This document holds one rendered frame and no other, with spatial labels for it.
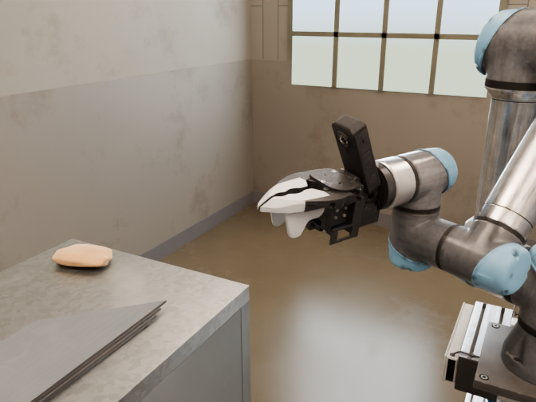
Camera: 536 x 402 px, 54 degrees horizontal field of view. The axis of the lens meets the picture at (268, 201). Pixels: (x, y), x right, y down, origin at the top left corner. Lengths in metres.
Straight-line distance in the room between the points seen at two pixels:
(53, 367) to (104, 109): 2.34
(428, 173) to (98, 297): 0.82
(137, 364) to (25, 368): 0.20
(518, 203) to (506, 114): 0.25
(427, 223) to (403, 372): 1.99
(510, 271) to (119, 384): 0.68
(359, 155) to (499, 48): 0.40
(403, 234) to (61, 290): 0.84
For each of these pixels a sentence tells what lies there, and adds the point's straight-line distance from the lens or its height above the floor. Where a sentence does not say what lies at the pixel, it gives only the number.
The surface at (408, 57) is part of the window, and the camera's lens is 4.08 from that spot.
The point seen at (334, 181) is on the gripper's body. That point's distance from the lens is 0.71.
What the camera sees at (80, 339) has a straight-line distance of 1.12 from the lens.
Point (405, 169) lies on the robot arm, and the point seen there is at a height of 1.46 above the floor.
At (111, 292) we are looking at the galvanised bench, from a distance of 1.31.
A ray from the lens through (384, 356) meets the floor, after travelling 2.88.
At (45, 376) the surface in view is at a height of 1.07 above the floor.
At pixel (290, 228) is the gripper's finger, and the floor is 1.42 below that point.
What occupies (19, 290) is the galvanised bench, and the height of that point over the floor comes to 1.05.
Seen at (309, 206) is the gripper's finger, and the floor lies 1.45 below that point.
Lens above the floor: 1.68
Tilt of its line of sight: 20 degrees down
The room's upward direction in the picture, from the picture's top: straight up
